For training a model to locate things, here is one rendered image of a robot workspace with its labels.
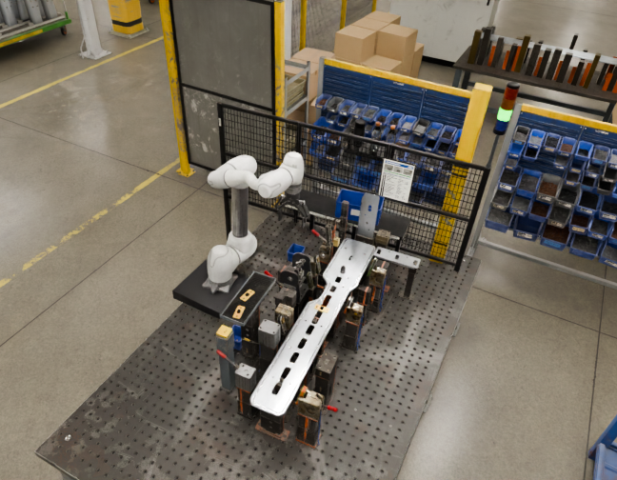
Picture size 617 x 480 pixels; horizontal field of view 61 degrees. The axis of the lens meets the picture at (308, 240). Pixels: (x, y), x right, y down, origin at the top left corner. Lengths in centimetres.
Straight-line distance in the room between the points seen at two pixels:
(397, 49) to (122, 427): 559
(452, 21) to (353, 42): 262
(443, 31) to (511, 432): 671
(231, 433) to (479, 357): 216
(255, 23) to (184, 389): 301
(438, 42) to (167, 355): 727
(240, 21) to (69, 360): 302
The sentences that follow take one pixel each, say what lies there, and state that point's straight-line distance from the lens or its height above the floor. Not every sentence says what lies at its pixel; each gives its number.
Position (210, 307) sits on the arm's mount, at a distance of 331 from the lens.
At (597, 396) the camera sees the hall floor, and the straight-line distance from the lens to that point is 444.
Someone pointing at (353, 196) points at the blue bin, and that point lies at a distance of 363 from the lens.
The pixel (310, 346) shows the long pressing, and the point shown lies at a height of 100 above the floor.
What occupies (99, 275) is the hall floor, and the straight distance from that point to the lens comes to 483.
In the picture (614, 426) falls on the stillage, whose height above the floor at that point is 39.
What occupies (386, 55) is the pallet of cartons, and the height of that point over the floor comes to 76.
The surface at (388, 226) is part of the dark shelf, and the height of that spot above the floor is 103.
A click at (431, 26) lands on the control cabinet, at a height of 59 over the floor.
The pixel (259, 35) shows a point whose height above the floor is 169.
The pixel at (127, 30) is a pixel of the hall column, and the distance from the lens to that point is 1013.
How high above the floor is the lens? 317
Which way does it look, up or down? 40 degrees down
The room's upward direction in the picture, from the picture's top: 3 degrees clockwise
